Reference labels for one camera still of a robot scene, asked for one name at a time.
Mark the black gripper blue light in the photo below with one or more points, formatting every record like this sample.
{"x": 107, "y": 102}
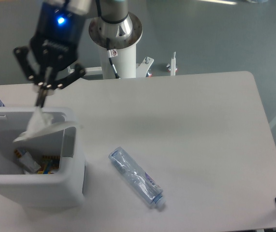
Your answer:
{"x": 54, "y": 44}

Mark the white plastic wrapper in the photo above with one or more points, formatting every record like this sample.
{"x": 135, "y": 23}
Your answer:
{"x": 40, "y": 124}

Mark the crushed clear plastic bottle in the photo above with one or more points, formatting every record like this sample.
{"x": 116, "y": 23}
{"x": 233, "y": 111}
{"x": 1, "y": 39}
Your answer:
{"x": 137, "y": 178}

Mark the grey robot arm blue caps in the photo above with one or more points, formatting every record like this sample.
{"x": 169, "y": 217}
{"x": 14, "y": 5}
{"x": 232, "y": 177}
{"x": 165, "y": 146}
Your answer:
{"x": 112, "y": 26}

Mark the white open trash can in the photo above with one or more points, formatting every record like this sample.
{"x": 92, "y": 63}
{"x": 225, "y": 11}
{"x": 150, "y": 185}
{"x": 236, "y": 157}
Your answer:
{"x": 62, "y": 189}

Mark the orange yellow snack wrapper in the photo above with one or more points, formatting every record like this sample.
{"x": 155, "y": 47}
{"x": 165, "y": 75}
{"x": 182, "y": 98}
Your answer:
{"x": 49, "y": 165}

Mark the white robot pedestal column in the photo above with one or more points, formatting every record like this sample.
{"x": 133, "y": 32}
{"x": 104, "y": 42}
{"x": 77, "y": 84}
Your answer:
{"x": 124, "y": 62}

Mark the white pedestal base frame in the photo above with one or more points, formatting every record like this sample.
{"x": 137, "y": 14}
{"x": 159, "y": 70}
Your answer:
{"x": 142, "y": 69}

